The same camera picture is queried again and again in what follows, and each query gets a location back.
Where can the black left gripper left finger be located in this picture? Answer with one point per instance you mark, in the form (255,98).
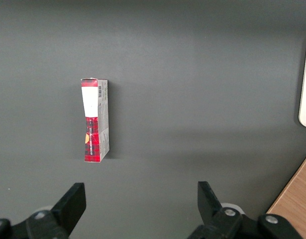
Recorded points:
(68,209)

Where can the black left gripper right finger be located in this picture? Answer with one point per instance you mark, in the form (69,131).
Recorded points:
(212,214)

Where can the wooden drawer cabinet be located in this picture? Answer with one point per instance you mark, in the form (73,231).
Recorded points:
(295,199)

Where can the red plaid cardboard box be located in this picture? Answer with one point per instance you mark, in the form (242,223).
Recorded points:
(95,124)

